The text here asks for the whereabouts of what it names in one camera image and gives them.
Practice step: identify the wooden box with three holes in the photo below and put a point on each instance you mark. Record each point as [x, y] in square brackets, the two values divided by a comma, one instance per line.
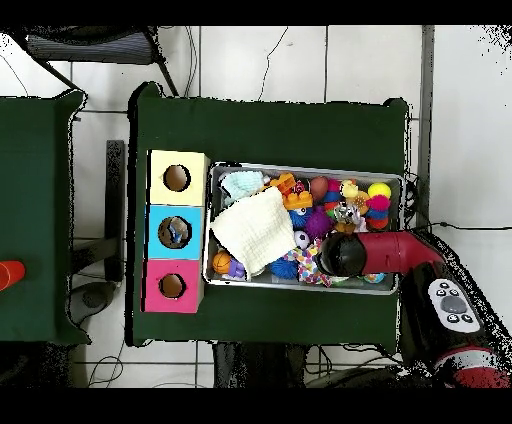
[192, 192]

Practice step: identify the orange toy building brick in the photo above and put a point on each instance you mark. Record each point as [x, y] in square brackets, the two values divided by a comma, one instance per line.
[298, 199]

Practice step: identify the light blue knitted cloth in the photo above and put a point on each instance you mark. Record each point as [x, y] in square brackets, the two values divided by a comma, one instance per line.
[242, 184]

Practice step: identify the crushed clear plastic bottle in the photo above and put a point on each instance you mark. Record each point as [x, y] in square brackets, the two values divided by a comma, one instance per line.
[176, 232]

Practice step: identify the orange cup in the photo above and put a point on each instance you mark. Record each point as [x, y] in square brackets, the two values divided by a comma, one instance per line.
[11, 274]

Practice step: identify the purple spiky ball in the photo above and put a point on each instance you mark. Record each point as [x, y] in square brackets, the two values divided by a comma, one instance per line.
[318, 223]

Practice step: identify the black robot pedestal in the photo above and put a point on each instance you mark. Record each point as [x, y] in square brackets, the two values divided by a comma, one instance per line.
[256, 366]

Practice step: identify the dark green side table cloth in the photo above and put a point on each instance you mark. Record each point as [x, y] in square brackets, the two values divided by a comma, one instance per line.
[36, 160]

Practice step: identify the black chair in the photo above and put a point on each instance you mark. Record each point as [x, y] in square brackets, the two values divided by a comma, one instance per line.
[92, 48]

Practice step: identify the crushed silver can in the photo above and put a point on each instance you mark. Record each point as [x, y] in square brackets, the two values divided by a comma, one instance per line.
[344, 212]

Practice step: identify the colourful patterned cloth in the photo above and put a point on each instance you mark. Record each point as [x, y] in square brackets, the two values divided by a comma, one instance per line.
[306, 264]

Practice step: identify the blue fuzzy toy with eyes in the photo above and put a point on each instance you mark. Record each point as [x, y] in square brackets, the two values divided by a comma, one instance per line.
[299, 218]

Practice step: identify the cream knitted cloth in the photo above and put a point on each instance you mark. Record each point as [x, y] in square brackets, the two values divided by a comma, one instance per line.
[256, 232]

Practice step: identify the small soccer ball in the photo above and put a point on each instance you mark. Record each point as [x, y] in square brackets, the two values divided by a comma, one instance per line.
[302, 239]

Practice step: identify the small orange basketball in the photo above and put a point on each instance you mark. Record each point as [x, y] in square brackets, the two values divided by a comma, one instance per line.
[221, 262]

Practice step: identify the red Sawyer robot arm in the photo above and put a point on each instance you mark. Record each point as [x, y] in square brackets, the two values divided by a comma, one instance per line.
[400, 252]

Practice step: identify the purple toy block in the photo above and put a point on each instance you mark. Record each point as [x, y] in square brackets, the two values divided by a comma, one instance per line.
[238, 270]

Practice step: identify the black upright panel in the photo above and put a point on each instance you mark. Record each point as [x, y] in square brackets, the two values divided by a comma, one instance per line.
[116, 200]

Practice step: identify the grey round base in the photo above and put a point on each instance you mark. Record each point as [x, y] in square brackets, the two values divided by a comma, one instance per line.
[92, 298]

